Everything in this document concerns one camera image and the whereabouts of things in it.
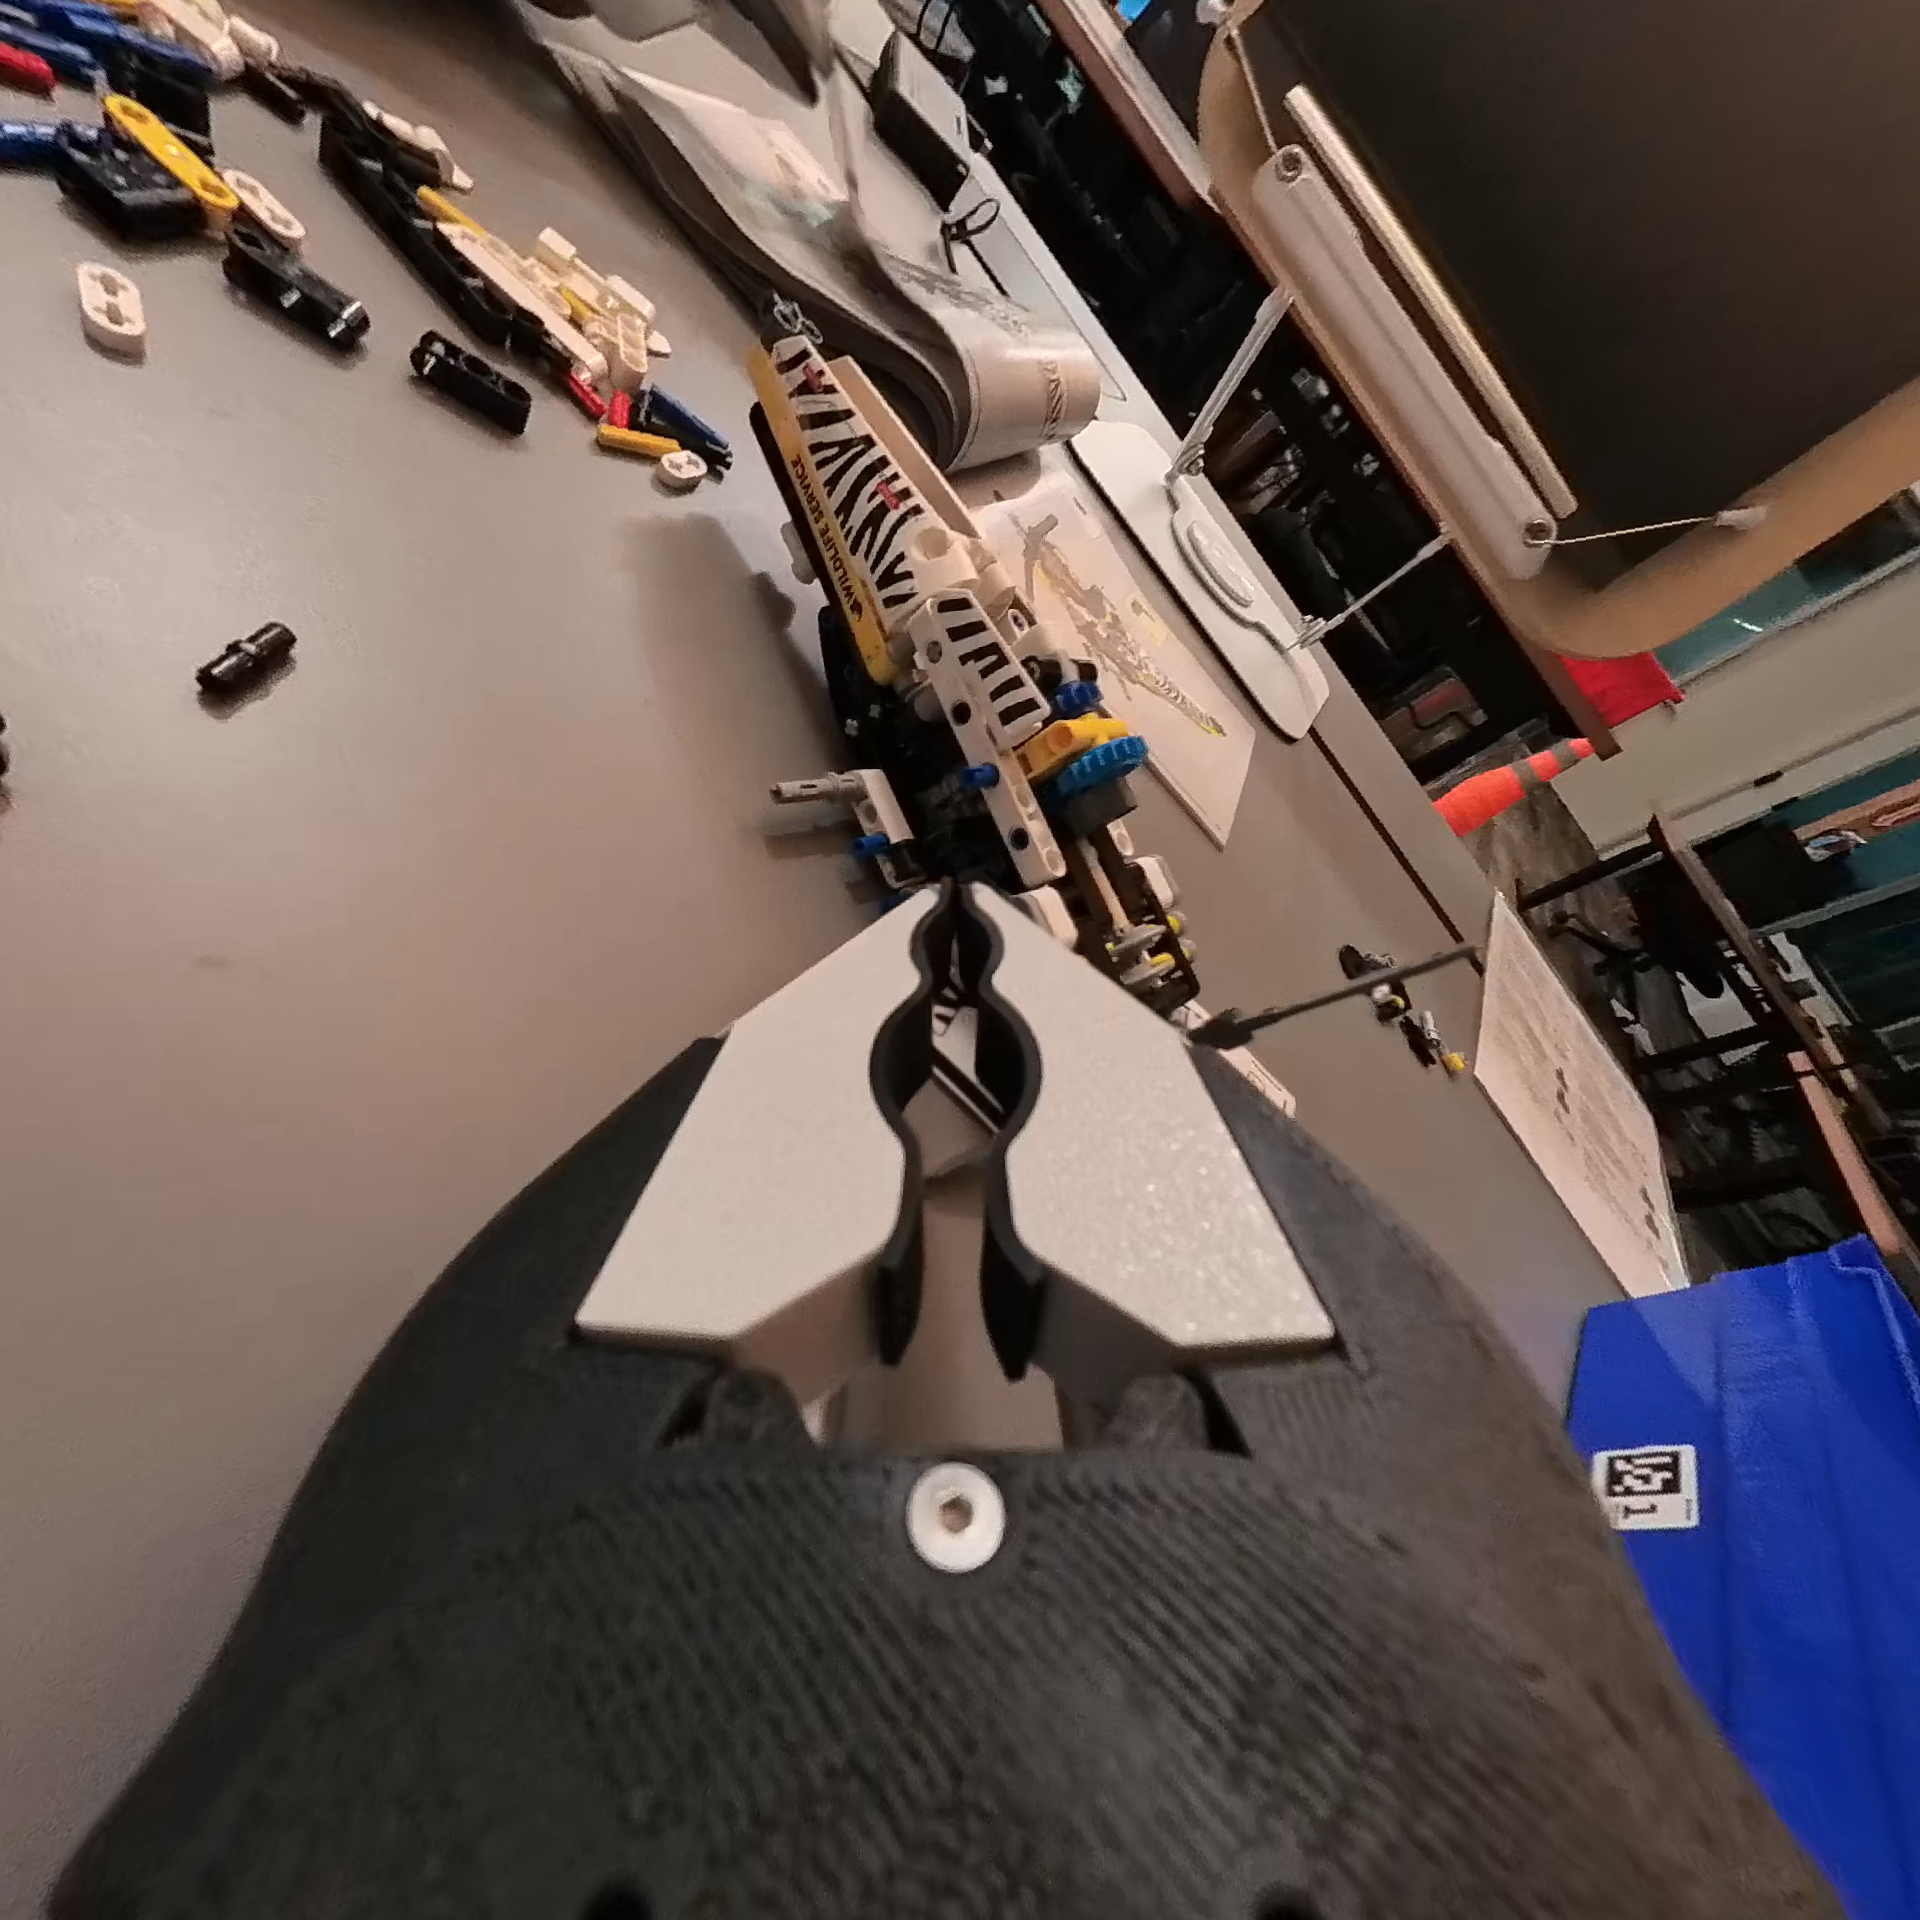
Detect black power adapter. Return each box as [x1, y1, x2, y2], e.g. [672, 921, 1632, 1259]
[870, 31, 975, 213]

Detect black lego pin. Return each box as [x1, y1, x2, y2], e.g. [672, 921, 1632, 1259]
[194, 620, 300, 696]

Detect black cable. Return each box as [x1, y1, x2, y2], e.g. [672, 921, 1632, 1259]
[916, 0, 1012, 278]

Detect blue plastic bin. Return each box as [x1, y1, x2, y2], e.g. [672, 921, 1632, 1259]
[1564, 1234, 1920, 1920]

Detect open lego instruction booklet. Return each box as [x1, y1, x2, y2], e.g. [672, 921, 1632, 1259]
[599, 47, 1261, 850]

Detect printed white paper sheet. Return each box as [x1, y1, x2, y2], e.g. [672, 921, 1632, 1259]
[1472, 894, 1682, 1296]

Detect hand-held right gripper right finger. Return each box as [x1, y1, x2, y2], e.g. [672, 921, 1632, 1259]
[959, 884, 1338, 1410]

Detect white monitor stand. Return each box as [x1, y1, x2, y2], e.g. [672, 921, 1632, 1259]
[1067, 81, 1763, 745]

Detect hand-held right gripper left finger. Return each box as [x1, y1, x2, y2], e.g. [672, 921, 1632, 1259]
[574, 884, 962, 1410]

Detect small cluster of lego parts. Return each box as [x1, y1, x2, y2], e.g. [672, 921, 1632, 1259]
[1338, 941, 1469, 1076]

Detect pile of loose lego pieces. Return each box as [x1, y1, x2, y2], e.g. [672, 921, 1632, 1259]
[0, 0, 737, 489]

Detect zebra striped lego helicopter model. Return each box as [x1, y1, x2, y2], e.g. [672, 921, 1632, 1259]
[745, 331, 1488, 1053]

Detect orange traffic cone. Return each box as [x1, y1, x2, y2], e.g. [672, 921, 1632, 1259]
[1432, 736, 1599, 839]

